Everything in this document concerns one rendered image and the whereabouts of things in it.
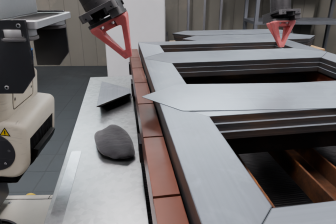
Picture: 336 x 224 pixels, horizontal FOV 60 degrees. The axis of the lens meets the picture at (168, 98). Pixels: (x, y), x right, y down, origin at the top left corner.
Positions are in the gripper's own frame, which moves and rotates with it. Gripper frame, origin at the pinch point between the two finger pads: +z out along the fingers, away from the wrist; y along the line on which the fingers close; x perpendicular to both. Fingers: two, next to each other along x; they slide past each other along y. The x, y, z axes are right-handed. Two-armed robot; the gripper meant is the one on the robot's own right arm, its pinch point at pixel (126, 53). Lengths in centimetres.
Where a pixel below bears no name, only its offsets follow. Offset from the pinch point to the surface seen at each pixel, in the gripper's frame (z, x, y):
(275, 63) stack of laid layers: 34, -38, 49
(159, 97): 14.2, 0.1, 11.6
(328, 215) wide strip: 22.9, -16.7, -27.0
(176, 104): 15.8, -3.1, 7.0
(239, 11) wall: 68, -104, 376
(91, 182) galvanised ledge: 23.8, 22.7, 4.6
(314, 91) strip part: 30.9, -34.7, 14.3
